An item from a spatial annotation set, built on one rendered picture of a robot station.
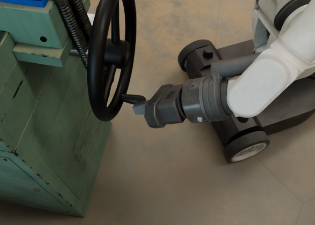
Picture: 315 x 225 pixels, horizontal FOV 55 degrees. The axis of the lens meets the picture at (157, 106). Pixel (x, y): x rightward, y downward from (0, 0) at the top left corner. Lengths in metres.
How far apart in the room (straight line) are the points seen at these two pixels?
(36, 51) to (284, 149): 1.20
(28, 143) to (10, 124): 0.10
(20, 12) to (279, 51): 0.42
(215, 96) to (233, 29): 1.36
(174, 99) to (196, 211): 0.82
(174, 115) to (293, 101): 0.94
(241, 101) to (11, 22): 0.42
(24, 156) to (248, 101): 0.50
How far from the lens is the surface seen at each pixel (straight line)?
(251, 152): 1.43
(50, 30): 0.58
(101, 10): 0.54
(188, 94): 0.57
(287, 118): 1.41
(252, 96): 0.52
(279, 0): 1.02
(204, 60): 1.43
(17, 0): 0.57
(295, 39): 0.52
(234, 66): 0.56
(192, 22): 1.89
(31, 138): 0.76
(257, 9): 1.21
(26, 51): 0.63
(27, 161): 0.77
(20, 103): 0.69
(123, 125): 1.48
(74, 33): 0.62
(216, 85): 0.56
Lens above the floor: 1.31
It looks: 60 degrees down
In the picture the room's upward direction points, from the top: straight up
